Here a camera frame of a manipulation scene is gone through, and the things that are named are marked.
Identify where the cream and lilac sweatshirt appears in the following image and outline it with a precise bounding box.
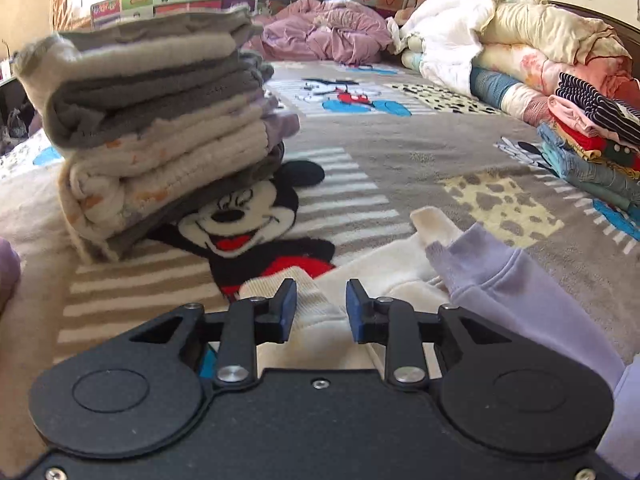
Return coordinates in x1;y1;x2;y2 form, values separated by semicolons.
239;207;639;478

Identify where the grey folded clothes stack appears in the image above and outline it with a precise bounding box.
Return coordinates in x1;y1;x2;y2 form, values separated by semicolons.
13;4;299;262

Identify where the colourful folded clothes stack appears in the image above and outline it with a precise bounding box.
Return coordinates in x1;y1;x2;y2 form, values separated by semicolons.
537;73;639;219

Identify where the Mickey Mouse bed blanket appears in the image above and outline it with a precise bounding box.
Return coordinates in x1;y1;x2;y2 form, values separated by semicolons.
1;63;639;474

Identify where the lilac folded garment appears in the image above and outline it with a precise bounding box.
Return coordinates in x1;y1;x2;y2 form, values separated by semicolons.
0;238;22;310

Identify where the cream and pink quilts pile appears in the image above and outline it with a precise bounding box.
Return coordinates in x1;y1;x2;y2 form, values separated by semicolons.
386;0;639;122

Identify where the pink crumpled duvet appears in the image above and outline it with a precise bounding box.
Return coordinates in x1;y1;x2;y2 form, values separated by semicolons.
244;0;393;65

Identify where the dark wooden headboard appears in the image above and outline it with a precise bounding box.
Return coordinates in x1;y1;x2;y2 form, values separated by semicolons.
546;0;640;82

